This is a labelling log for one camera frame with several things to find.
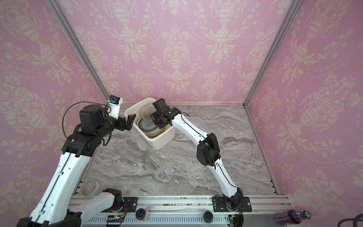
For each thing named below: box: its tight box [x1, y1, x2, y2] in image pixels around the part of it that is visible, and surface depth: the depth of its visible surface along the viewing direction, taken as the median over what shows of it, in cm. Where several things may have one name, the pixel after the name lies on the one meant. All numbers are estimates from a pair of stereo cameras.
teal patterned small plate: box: [138, 118, 158, 132], surface depth 101 cm
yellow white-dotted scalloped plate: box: [145, 125, 167, 139], surface depth 99 cm
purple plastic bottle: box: [274, 209, 312, 226], surface depth 60 cm
